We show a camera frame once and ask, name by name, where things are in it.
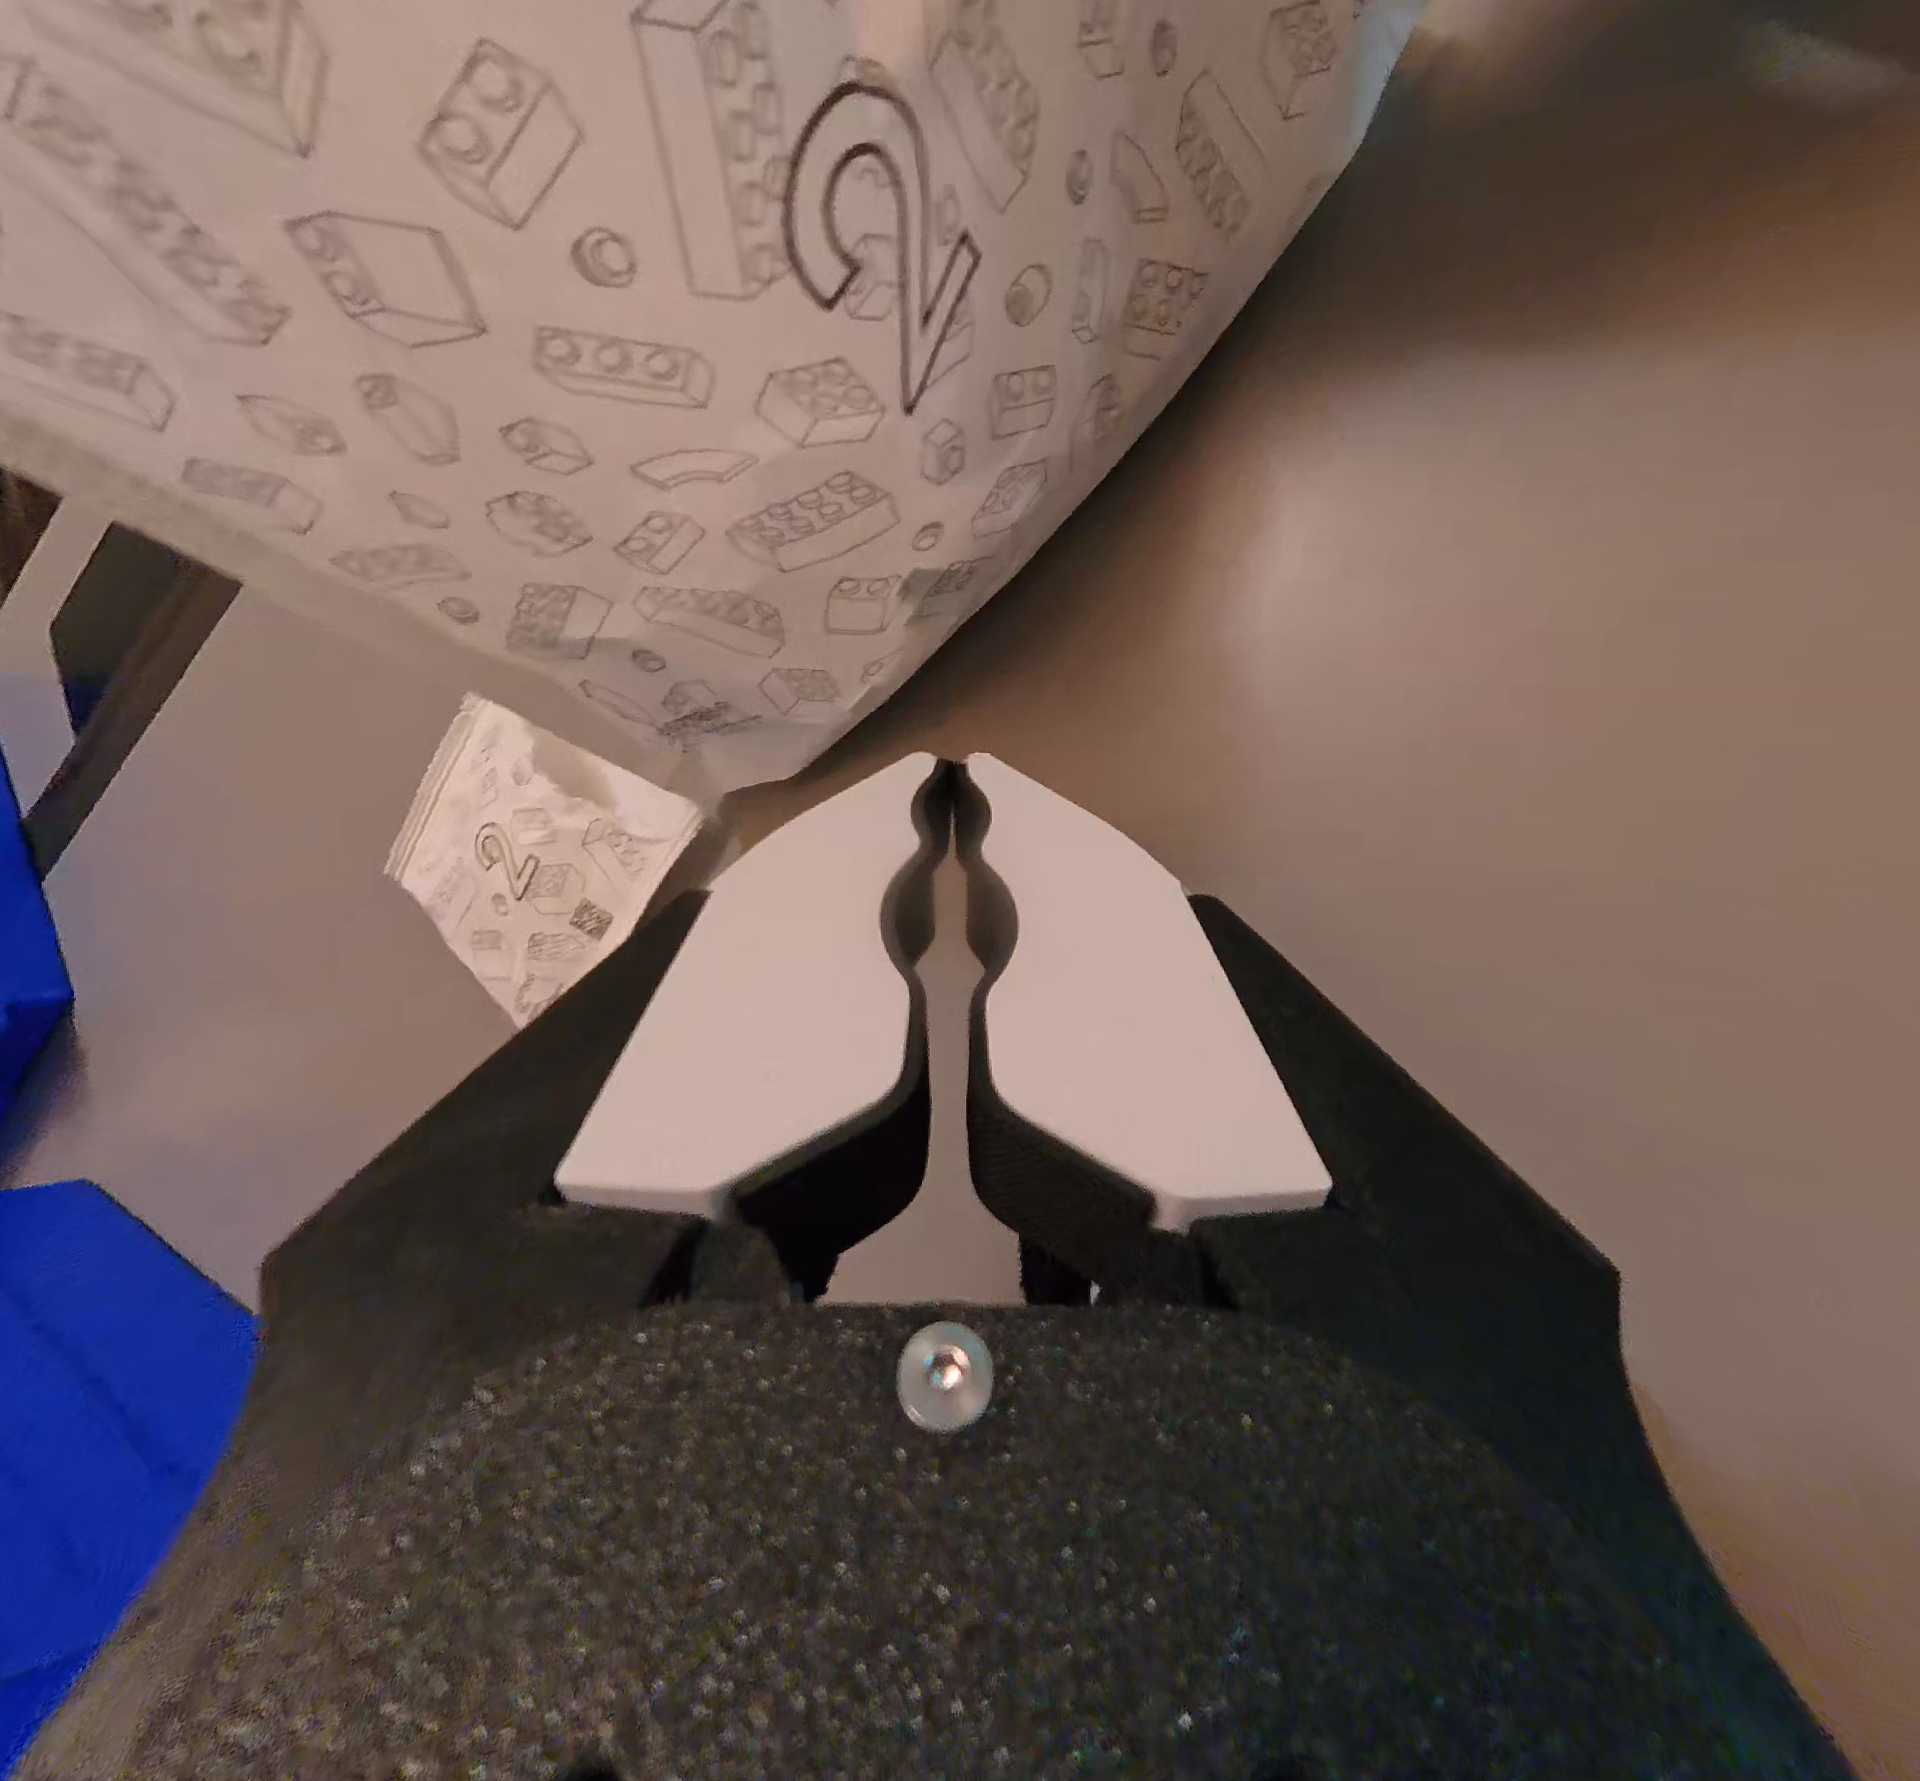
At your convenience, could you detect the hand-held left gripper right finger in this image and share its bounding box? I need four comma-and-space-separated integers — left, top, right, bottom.
958, 756, 1337, 1303

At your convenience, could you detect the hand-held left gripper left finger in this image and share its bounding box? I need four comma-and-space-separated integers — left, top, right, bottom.
554, 752, 952, 1303

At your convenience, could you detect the small white printed paper bag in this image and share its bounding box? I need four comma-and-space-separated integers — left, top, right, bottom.
385, 690, 709, 1028

